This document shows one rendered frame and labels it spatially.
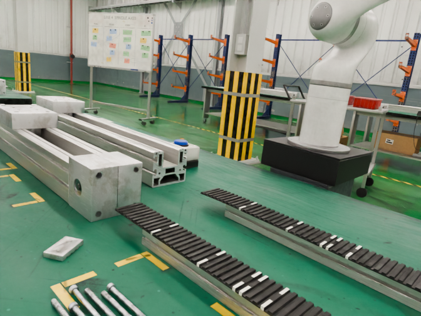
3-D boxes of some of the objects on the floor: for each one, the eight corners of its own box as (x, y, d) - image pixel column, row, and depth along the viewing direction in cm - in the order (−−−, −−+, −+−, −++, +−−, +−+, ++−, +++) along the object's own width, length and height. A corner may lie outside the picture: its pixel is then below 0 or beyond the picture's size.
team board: (79, 115, 663) (79, 9, 615) (97, 113, 707) (99, 14, 660) (142, 126, 605) (148, 10, 558) (157, 123, 650) (163, 17, 602)
